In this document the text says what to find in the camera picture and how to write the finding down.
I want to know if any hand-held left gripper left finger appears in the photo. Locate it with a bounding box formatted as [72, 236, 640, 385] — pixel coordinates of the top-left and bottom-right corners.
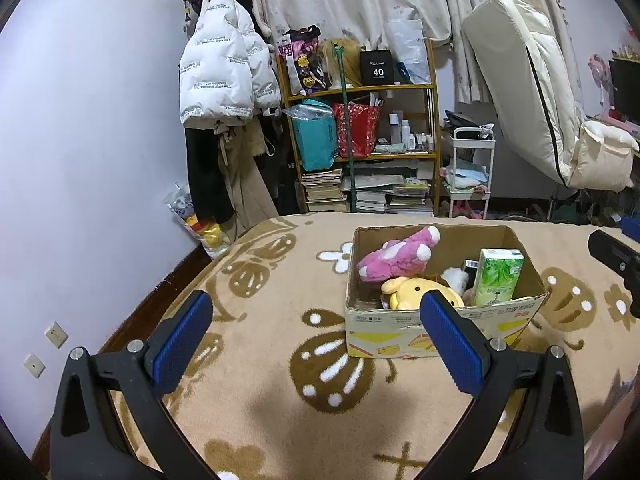
[50, 290, 221, 480]

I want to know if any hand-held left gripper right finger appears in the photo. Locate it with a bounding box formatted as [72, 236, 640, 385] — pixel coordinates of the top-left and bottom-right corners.
[415, 291, 586, 480]

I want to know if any yellow plush toy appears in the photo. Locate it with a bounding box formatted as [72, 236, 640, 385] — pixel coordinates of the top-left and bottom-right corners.
[381, 276, 466, 311]

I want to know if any cardboard box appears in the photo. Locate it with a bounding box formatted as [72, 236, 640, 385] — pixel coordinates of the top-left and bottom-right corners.
[345, 224, 549, 359]

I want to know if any green tissue packet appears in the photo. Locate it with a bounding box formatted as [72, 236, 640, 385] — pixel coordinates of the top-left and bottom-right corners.
[472, 248, 525, 307]

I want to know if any pink plush toy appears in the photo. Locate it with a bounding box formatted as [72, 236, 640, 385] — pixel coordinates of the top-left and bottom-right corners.
[357, 225, 442, 283]

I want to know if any white-haired plush doll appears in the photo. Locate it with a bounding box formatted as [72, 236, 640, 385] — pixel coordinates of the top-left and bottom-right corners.
[441, 266, 471, 293]

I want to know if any cream cushion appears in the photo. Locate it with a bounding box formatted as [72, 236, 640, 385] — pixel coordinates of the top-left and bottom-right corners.
[567, 120, 640, 192]

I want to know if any beige printed blanket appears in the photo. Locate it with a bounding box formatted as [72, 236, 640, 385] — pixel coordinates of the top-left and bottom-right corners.
[97, 212, 640, 480]

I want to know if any plastic bag of toys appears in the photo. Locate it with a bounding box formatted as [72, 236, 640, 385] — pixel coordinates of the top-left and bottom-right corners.
[167, 182, 233, 261]

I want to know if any black monitor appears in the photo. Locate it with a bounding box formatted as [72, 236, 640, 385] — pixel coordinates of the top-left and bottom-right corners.
[609, 57, 640, 123]

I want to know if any white trolley cart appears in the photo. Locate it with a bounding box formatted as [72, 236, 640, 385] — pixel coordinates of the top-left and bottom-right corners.
[440, 126, 497, 221]

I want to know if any pink desk fan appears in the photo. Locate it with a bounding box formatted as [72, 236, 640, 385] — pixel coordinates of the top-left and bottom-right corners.
[589, 52, 617, 111]

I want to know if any beige hanging garment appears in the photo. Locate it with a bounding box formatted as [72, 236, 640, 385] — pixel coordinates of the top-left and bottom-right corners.
[215, 120, 278, 236]

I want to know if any black hanging garment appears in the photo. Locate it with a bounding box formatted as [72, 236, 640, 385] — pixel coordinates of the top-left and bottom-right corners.
[184, 125, 236, 226]

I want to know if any cream folded mattress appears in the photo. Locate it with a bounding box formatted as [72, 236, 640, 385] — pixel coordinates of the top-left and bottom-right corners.
[460, 0, 588, 188]

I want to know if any stack of books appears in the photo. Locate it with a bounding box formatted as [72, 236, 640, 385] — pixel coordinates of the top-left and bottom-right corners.
[300, 162, 435, 215]

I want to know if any black device on cart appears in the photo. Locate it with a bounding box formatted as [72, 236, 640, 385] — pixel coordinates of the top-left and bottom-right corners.
[444, 109, 493, 133]

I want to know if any row of small bottles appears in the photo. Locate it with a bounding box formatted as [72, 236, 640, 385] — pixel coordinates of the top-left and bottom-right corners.
[389, 112, 437, 153]

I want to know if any red gift bag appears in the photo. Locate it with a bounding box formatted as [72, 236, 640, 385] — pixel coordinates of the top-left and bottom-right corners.
[332, 101, 383, 158]

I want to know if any teal bag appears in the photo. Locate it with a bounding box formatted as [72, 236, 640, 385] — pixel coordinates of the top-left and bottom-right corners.
[290, 100, 337, 172]

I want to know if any green pole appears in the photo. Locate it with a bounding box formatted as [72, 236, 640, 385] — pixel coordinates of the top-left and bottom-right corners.
[332, 45, 358, 213]

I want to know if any yellow wooden shelf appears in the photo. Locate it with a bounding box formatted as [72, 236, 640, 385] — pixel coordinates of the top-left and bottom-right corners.
[275, 40, 443, 218]

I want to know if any white puffer jacket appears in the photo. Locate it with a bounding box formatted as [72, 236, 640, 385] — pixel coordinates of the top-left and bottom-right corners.
[179, 0, 281, 128]

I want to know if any clear plastic bag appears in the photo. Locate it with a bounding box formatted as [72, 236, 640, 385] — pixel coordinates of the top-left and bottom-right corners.
[385, 19, 431, 85]

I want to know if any black box with white print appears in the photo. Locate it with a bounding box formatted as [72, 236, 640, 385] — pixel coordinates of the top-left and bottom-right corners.
[359, 50, 396, 86]

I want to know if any blonde wig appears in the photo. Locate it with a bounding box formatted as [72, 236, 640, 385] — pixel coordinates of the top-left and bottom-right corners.
[318, 37, 365, 88]

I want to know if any black pink printed tote bag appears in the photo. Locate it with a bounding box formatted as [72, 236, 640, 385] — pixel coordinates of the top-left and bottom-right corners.
[277, 25, 326, 97]

